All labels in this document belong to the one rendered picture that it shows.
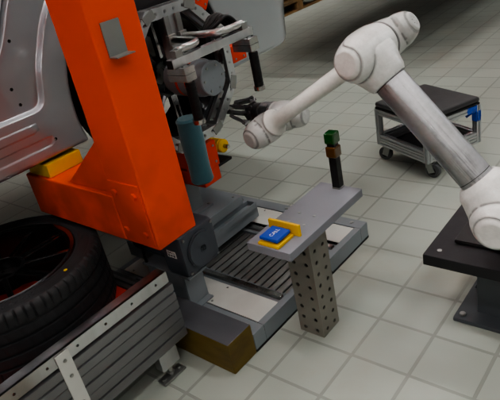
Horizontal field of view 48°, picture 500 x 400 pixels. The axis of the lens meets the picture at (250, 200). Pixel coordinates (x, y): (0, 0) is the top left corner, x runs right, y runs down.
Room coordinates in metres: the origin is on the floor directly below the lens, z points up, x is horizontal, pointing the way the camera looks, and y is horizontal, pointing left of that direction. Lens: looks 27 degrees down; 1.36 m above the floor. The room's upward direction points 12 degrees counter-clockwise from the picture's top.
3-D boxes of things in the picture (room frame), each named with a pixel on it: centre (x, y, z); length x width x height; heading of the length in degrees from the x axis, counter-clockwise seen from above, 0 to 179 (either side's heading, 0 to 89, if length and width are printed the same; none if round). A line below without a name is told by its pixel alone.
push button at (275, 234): (1.49, -0.05, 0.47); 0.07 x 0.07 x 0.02; 45
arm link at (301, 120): (2.06, -0.21, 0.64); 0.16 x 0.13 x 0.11; 45
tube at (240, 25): (2.13, 0.00, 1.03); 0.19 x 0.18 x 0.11; 45
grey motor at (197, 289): (1.90, 0.35, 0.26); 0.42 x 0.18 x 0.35; 45
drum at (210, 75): (2.10, 0.11, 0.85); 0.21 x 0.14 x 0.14; 45
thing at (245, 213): (2.27, 0.28, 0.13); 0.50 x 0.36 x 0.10; 135
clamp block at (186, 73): (1.88, 0.13, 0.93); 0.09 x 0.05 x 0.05; 45
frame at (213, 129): (2.15, 0.16, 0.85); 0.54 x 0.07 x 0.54; 135
